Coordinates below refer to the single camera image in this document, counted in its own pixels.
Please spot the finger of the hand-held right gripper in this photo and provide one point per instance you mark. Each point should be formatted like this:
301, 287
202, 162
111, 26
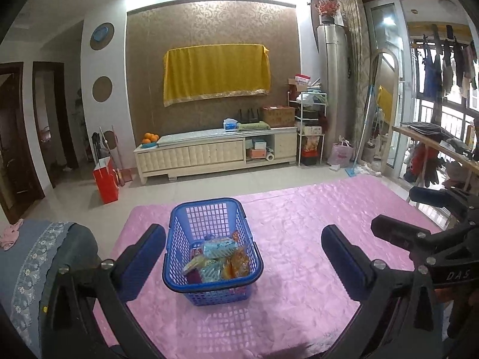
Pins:
396, 230
424, 195

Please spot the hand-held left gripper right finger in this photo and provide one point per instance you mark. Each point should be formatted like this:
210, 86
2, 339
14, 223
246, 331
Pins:
344, 263

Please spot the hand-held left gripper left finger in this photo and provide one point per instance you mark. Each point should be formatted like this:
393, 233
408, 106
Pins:
140, 265

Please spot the blue plastic basket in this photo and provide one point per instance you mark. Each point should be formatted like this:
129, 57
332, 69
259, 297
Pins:
179, 284

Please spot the light blue red-topped snack packet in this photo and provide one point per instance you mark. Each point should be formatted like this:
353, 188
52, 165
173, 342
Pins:
220, 248

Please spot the long orange snack packet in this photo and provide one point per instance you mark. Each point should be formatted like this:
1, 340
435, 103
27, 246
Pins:
236, 265

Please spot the pile of clothes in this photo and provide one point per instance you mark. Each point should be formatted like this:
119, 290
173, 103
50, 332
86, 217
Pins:
424, 164

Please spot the pink tablecloth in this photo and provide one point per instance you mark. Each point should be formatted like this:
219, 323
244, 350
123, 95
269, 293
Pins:
299, 306

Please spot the mop with blue head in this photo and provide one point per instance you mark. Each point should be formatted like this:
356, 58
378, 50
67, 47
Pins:
361, 138

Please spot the red paper bag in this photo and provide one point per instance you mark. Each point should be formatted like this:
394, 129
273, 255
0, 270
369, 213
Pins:
106, 181

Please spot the pink shopping bag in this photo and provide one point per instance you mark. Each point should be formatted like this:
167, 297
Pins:
341, 154

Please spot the arched floor mirror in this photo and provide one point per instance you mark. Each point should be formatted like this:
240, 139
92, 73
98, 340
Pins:
387, 101

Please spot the broom and dustpan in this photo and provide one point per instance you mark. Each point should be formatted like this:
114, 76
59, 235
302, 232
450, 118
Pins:
119, 164

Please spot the grey lace chair cover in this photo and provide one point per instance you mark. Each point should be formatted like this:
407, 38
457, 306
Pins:
22, 269

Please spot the cream TV cabinet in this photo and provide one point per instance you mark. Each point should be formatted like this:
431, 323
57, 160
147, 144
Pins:
187, 157

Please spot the pile of oranges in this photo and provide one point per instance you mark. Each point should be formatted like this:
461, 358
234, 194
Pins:
149, 138

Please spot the white shelf rack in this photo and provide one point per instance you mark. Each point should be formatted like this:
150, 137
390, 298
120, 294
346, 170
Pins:
311, 131

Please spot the row of hanging clothes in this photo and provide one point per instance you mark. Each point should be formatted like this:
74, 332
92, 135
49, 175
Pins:
449, 67

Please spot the small pink cloth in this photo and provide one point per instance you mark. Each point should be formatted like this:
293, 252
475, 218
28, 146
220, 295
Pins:
11, 233

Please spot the tall standing air conditioner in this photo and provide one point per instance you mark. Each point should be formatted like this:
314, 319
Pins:
333, 93

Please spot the beige curtain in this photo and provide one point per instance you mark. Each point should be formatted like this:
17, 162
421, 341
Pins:
353, 63

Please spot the brown cardboard box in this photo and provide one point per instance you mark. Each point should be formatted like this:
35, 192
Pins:
278, 116

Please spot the folded green cloth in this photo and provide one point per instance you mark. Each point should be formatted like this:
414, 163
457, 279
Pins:
254, 126

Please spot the red and white box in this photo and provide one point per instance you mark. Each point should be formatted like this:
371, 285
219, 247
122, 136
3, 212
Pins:
302, 82

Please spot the blue tissue box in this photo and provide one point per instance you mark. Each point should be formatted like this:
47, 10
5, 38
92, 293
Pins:
231, 124

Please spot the black router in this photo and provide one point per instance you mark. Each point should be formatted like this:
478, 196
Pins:
250, 117

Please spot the dark wooden door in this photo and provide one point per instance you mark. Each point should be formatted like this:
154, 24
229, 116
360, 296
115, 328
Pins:
15, 138

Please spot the yellow cloth with gold trim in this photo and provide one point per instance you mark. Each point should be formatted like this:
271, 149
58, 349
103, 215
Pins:
217, 73

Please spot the vase of red flowers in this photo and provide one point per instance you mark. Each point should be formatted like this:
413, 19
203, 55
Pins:
327, 9

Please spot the wooden drying rail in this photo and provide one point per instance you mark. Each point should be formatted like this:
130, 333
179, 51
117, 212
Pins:
423, 134

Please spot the dark wooden door frame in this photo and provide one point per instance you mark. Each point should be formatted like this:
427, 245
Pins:
65, 119

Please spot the plain round wall disc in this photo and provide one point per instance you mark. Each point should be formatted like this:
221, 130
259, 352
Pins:
102, 88

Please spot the round wall disc with plate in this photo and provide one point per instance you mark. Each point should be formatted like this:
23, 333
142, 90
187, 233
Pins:
101, 35

